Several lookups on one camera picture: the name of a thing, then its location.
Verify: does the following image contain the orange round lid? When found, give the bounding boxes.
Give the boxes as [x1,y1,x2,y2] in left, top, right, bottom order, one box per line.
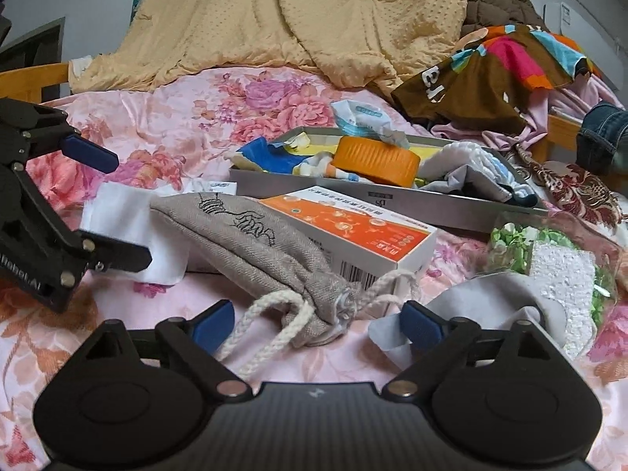
[331,136,423,189]

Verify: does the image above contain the yellow quilt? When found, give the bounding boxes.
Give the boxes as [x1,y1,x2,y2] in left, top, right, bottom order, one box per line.
[69,0,470,97]

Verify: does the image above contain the lilac pink cloth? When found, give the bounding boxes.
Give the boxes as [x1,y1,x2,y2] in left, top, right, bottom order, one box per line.
[432,73,625,149]

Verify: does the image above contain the dark furniture panel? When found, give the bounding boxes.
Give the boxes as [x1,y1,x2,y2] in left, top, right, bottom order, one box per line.
[0,17,66,68]

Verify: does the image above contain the pink floral bedsheet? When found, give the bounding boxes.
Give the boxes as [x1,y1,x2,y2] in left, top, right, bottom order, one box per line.
[0,66,628,471]

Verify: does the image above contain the white paper slip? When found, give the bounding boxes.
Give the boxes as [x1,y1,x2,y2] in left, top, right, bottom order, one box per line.
[189,179,239,197]

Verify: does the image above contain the wooden bed frame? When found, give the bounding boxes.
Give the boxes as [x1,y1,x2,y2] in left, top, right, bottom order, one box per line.
[532,114,586,164]

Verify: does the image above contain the blue jeans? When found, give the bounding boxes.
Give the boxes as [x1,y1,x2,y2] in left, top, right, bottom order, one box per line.
[575,102,628,178]

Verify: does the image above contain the grey linen drawstring pouch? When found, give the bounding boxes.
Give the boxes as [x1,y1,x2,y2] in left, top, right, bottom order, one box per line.
[150,194,419,380]

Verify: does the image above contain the wooden headboard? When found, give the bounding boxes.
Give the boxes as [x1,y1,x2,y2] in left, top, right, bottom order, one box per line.
[0,63,71,105]

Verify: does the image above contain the orange white carton box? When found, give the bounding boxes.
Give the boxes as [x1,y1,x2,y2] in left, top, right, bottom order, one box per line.
[189,185,439,301]

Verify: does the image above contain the white wipes packet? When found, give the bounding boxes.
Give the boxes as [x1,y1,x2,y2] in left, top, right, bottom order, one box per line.
[330,99,411,149]

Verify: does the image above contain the blue cloth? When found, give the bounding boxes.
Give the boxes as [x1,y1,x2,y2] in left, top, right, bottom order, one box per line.
[235,138,298,176]

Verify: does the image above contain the white wall notice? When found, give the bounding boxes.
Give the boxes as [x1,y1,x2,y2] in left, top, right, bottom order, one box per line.
[544,2,573,29]

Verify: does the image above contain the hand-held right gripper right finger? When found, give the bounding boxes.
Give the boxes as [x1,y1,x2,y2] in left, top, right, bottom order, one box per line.
[383,301,560,398]

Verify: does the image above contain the cream brocade cloth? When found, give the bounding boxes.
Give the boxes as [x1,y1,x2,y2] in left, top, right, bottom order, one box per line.
[513,144,628,257]

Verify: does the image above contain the grey tray with cartoon drawing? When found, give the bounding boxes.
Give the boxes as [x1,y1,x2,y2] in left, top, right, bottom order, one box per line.
[228,126,550,232]

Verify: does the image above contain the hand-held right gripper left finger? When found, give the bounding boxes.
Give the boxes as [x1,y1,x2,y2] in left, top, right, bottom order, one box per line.
[78,300,248,398]

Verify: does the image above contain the light grey cloth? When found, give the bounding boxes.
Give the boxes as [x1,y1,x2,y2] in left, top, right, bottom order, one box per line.
[368,272,544,357]

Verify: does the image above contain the colourful striped brown cloth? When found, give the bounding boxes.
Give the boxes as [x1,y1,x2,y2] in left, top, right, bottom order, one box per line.
[391,24,602,134]

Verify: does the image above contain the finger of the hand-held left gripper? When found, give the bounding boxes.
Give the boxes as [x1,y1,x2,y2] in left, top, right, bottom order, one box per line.
[0,98,120,174]
[0,157,154,286]

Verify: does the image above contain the striped sock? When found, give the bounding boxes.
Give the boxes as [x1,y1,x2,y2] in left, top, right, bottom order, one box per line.
[293,153,344,181]

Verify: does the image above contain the white fluffy cloth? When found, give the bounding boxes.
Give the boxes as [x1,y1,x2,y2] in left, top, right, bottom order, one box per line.
[417,141,534,205]

